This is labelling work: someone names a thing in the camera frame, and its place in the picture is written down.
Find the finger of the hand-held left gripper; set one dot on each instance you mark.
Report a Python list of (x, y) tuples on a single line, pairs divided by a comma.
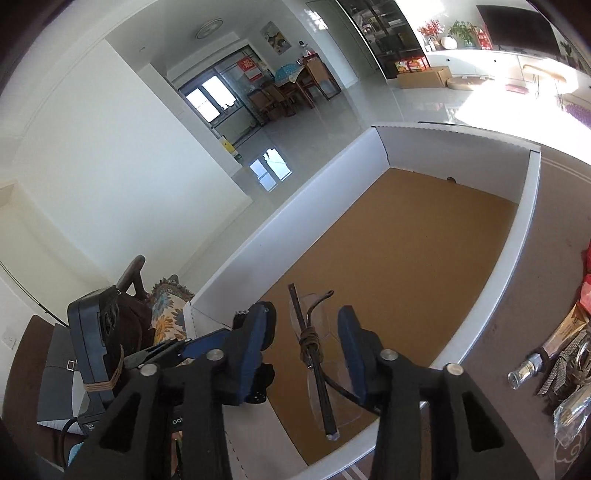
[(201, 346), (259, 384)]

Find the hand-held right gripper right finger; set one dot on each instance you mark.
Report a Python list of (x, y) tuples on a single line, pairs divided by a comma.
[(352, 350)]

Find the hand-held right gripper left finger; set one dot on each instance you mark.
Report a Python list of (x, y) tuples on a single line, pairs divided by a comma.
[(251, 350)]

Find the large white cardboard box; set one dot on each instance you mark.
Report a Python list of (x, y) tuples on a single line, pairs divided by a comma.
[(392, 258)]

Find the floral cushion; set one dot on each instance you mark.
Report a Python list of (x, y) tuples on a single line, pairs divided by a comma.
[(166, 309)]

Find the dark wooden chair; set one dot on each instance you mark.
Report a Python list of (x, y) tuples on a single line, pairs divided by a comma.
[(131, 277)]

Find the grey mesh strip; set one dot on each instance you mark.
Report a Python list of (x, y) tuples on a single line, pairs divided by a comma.
[(561, 364)]

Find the beige tube packet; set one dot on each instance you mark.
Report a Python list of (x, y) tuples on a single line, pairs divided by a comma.
[(565, 330)]

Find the clear plastic bag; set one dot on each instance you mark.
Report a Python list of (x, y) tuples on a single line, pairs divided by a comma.
[(571, 424)]

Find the red snack packet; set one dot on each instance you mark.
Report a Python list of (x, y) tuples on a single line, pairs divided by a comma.
[(585, 286)]

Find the balcony window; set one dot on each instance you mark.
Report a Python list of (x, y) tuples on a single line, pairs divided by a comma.
[(207, 99)]

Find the wooden dining chair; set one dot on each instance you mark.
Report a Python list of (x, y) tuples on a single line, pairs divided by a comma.
[(318, 76), (277, 99)]

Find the dining table with blue cloth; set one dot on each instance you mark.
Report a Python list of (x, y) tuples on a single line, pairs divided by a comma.
[(288, 73)]

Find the red window poster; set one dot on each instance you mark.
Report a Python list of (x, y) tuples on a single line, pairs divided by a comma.
[(249, 68)]

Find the brown cardboard box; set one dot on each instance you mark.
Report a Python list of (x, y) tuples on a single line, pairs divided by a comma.
[(424, 77)]

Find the round beige floor cushion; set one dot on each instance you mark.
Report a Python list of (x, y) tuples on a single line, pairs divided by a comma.
[(466, 83)]

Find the colourful snack boxes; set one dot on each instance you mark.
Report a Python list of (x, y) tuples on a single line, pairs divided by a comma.
[(412, 64)]

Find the white door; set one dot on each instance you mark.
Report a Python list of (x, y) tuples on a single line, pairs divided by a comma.
[(337, 46)]

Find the round ceiling lamp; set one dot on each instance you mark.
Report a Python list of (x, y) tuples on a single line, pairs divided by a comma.
[(210, 28)]

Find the dark glass display cabinet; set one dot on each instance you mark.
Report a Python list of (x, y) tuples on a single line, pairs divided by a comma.
[(383, 34)]

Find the round white vase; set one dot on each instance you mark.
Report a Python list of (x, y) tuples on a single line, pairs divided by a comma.
[(449, 43)]

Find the white television console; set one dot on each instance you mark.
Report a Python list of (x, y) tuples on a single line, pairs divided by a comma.
[(503, 64)]

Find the red flower arrangement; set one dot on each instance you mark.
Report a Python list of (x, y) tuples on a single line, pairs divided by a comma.
[(429, 30)]

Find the green potted plant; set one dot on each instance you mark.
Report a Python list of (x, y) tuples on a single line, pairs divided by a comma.
[(464, 32)]

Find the red gift box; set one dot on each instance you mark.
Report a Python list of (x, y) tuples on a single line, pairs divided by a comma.
[(483, 39)]

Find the black television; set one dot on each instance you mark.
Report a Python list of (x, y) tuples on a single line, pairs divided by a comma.
[(512, 27)]

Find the framed wall painting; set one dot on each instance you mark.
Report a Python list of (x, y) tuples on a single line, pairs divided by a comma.
[(275, 37)]

